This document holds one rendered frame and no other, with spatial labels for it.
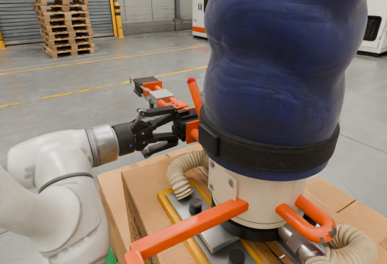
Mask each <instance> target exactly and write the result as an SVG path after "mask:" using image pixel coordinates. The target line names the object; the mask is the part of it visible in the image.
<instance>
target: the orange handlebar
mask: <svg viewBox="0 0 387 264"><path fill-rule="evenodd" d="M157 104H158V105H159V106H160V107H164V106H168V105H173V106H174V107H175V108H177V110H182V109H186V108H187V107H188V105H186V104H185V103H184V102H183V101H181V100H178V101H177V100H176V99H175V98H174V97H170V98H169V103H166V102H164V101H163V100H161V99H159V100H158V101H157ZM191 135H192V136H193V137H194V139H196V140H197V141H198V129H193V130H192V131H191ZM295 206H296V207H298V208H299V209H300V210H302V211H303V212H304V213H305V214H306V215H308V216H309V217H310V218H311V219H312V220H314V221H315V222H316V223H317V224H318V225H319V226H320V227H315V226H313V225H311V224H310V223H309V222H307V221H306V220H305V219H304V218H303V217H301V216H300V215H299V214H298V213H297V212H296V211H295V210H293V209H292V208H291V207H289V205H287V204H286V203H283V204H280V205H279V206H277V207H276V209H275V211H276V212H277V214H278V215H280V216H281V218H283V219H284V220H285V221H286V222H287V223H289V224H290V225H291V226H292V227H293V228H294V229H295V230H296V231H297V232H298V233H299V234H300V235H302V236H303V237H304V238H306V239H308V240H310V241H311V242H315V243H327V242H330V241H331V240H332V239H333V238H334V237H335V236H336V234H337V226H336V224H335V222H334V220H333V218H332V217H331V216H330V215H328V214H327V213H326V212H324V211H323V210H322V209H320V208H319V207H318V206H316V205H315V204H314V203H313V202H311V201H310V200H308V199H307V198H306V197H304V196H303V195H302V194H300V195H299V197H298V198H297V200H296V202H295ZM248 207H249V203H248V202H246V201H244V200H241V199H239V198H236V201H234V200H233V199H231V200H229V201H226V202H224V203H222V204H219V205H217V206H214V207H213V208H210V209H208V210H205V211H203V212H201V213H199V214H196V215H194V216H192V217H190V218H187V219H185V220H183V221H180V222H178V223H176V224H173V225H171V226H169V227H167V228H164V229H162V230H160V231H157V232H155V233H152V234H151V235H148V236H146V237H143V238H141V239H139V240H137V241H134V242H132V243H131V244H130V251H129V252H126V253H125V255H124V262H125V264H145V261H144V260H145V259H147V258H150V257H152V256H153V255H155V254H158V253H160V252H162V251H164V250H166V249H168V248H170V247H173V246H175V245H177V244H179V243H181V242H183V241H185V240H187V239H189V238H191V237H193V236H196V235H198V234H200V233H202V232H204V231H206V230H208V229H210V228H212V227H214V226H216V225H219V224H221V223H223V222H225V221H227V220H229V219H231V218H233V217H235V216H237V215H239V214H241V213H244V212H246V211H247V210H248Z"/></svg>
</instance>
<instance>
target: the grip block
mask: <svg viewBox="0 0 387 264"><path fill-rule="evenodd" d="M186 109H187V110H189V111H190V110H195V107H191V108H186ZM198 128H199V118H198V116H197V117H194V118H190V119H186V120H180V119H179V118H178V119H175V120H173V125H172V131H173V132H174V133H175V134H176V135H177V136H178V137H179V138H180V139H181V140H182V141H183V142H185V139H186V143H187V144H190V143H193V142H196V141H197V140H196V139H194V137H193V136H192V135H191V131H192V130H193V129H198Z"/></svg>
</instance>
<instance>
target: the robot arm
mask: <svg viewBox="0 0 387 264"><path fill-rule="evenodd" d="M137 112H138V114H137V117H136V119H134V120H133V121H131V122H127V123H121V124H118V125H113V126H112V127H111V126H110V125H109V124H105V125H100V126H95V127H88V128H86V129H81V130H62V131H56V132H53V133H48V134H45V135H41V136H38V137H35V138H32V139H29V140H26V141H24V142H22V143H19V144H17V145H15V146H13V147H12V148H10V149H9V151H8V153H7V155H6V170H5V169H4V168H3V167H2V166H1V165H0V227H1V228H3V229H5V230H7V231H10V232H13V233H16V234H19V235H22V236H24V239H25V241H26V243H27V245H28V246H29V247H30V248H31V249H33V250H35V251H38V252H39V253H41V255H42V256H43V257H44V258H47V259H48V263H49V264H103V263H104V262H105V260H106V258H107V255H108V254H109V249H110V230H109V223H108V218H107V214H106V211H105V207H104V204H103V200H102V198H101V195H100V192H99V191H98V189H97V187H96V185H95V182H94V179H93V174H92V168H94V167H99V166H100V165H103V164H107V163H111V162H113V161H116V160H118V157H119V156H124V155H127V154H130V153H133V152H134V151H141V154H142V155H143V156H144V158H146V159H147V158H148V157H150V156H151V155H152V154H155V153H158V152H161V151H163V150H166V149H169V148H172V147H175V146H177V145H178V144H179V143H178V140H179V137H178V136H177V135H176V134H175V133H174V132H170V133H157V134H153V130H156V129H157V128H158V127H160V126H162V125H164V124H167V123H169V122H171V121H173V120H175V119H178V118H179V119H180V120H186V119H190V118H194V117H197V116H198V115H197V112H196V110H190V111H189V110H187V109H184V110H179V111H178V110H177V108H175V107H174V106H173V105H168V106H164V107H157V108H150V109H143V108H138V109H137ZM159 115H163V116H160V117H159V118H156V119H153V120H148V121H147V122H144V121H142V119H146V117H153V116H159ZM160 141H163V142H160ZM157 142H160V143H157ZM152 143H157V144H154V145H151V146H148V144H152ZM147 146H148V147H147ZM32 188H37V192H38V195H37V194H34V193H32V192H30V191H29V190H27V189H32Z"/></svg>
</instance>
